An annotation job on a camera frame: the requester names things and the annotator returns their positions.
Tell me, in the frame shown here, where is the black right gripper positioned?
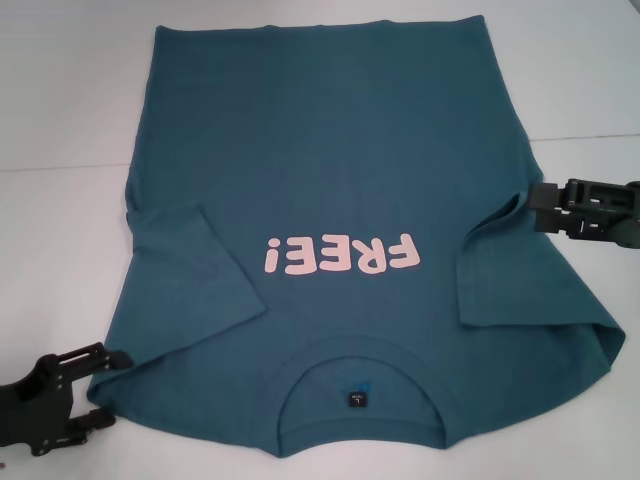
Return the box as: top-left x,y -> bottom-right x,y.
529,179 -> 640,250

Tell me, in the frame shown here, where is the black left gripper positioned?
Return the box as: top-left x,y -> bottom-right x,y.
0,342 -> 132,459

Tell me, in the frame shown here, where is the blue t-shirt with pink print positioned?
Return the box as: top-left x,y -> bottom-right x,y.
84,17 -> 627,459

